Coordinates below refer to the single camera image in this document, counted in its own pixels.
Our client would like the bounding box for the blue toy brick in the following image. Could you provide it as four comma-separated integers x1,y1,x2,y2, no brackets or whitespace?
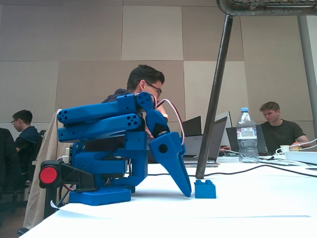
194,179,216,199

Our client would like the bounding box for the bare hand of hoodie man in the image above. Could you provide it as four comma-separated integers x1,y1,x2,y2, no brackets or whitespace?
156,99,169,119

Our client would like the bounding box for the black laptop screen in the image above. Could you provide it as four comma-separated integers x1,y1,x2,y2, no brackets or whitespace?
182,116,203,137

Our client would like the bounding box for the grey laptop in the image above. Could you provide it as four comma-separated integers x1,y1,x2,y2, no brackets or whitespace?
182,116,228,168

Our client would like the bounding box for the silver laptop lid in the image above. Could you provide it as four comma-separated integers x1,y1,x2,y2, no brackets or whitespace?
214,111,234,149

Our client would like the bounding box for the dark metal stand leg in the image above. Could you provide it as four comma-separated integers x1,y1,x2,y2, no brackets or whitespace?
195,13,234,179

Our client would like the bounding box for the man with glasses, navy hoodie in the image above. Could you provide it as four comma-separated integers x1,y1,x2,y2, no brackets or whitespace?
101,64,169,149

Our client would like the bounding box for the clear plastic water bottle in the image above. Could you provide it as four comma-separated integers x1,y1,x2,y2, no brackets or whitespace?
236,107,260,164

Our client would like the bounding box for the dark laptop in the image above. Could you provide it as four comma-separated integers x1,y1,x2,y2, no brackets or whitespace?
225,124,270,156

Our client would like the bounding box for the man in dark green t-shirt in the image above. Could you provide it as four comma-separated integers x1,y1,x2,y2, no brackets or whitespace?
259,101,310,155

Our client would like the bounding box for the black clamp with red knob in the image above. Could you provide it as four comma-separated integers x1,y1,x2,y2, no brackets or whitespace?
39,160,99,219

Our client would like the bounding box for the white flat box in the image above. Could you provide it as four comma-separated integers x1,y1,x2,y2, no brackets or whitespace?
284,150,317,165

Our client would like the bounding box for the beige jacket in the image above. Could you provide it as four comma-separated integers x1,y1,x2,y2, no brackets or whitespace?
23,109,75,230

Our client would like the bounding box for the black office chair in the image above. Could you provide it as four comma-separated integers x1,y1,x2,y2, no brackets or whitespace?
26,129,48,183

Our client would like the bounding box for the man with glasses, dark vest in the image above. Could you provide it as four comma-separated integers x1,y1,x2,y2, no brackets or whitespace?
10,110,40,174

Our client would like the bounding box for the grey metal pole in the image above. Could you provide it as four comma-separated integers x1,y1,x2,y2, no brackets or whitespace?
297,15,317,139

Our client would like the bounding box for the person in black clothing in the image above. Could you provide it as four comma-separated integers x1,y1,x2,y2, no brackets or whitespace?
0,127,22,196

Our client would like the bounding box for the red white servo cable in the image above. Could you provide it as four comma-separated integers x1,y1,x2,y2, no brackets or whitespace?
154,95,186,146

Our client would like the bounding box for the black cable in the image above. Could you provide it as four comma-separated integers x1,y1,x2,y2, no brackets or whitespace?
147,164,317,178

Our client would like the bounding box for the dark metal stand frame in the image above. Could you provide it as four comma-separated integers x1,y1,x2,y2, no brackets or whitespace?
216,0,317,17

